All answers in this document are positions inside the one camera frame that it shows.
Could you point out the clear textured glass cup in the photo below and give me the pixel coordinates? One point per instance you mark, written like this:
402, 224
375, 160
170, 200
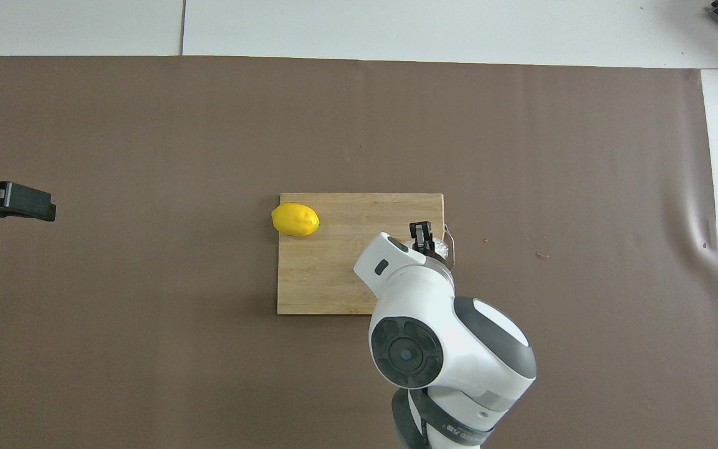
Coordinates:
441, 249

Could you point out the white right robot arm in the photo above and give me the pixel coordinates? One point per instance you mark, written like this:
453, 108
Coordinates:
434, 299

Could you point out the wooden cutting board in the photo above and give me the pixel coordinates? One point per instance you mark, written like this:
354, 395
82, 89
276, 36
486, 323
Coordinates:
321, 274

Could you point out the brown paper table mat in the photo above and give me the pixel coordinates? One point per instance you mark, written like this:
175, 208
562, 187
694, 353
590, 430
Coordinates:
147, 349

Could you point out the yellow lemon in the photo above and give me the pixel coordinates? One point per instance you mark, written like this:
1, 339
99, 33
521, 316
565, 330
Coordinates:
295, 219

